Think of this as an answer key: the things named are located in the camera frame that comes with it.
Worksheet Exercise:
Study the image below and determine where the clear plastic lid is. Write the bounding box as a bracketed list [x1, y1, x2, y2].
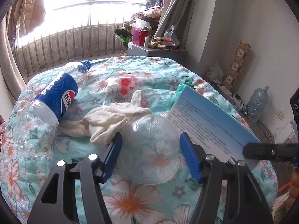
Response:
[117, 114, 180, 185]

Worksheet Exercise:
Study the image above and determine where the clear Pepsi plastic bottle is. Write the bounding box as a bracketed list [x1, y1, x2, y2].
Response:
[12, 60, 91, 160]

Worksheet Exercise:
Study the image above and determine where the person's right hand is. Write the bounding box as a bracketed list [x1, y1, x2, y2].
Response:
[285, 167, 299, 211]

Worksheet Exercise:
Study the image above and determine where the white crumpled cloth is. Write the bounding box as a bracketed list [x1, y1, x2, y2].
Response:
[58, 90, 152, 147]

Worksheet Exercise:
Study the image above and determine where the large clear water jug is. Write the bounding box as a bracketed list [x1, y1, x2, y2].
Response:
[246, 85, 270, 122]

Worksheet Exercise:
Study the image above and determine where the blue white paper sheet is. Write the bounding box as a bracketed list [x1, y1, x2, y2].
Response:
[167, 86, 259, 169]

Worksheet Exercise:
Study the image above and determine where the floral teal bed quilt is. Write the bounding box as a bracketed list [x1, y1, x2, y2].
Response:
[0, 56, 279, 224]

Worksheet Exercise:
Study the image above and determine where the patterned cardboard box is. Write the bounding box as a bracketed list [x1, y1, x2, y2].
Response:
[223, 41, 251, 90]

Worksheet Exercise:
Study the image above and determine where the green crumpled wrapper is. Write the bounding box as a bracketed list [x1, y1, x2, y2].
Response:
[175, 79, 195, 100]

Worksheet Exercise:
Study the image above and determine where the grey bedside cabinet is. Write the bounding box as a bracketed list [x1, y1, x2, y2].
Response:
[127, 43, 188, 64]

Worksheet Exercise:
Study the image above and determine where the red cup on cabinet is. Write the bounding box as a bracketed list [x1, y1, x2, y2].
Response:
[138, 27, 150, 46]

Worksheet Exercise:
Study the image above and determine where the pink cup on cabinet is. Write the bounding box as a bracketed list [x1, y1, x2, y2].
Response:
[132, 27, 140, 45]

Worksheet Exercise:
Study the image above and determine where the white plastic bag on cabinet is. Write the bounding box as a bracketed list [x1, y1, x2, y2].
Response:
[163, 25, 180, 46]

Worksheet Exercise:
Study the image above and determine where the grey curtain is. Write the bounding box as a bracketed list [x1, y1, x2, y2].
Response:
[155, 0, 195, 37]

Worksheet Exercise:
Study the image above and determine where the beige hanging jacket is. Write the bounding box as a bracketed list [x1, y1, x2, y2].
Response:
[13, 0, 46, 37]

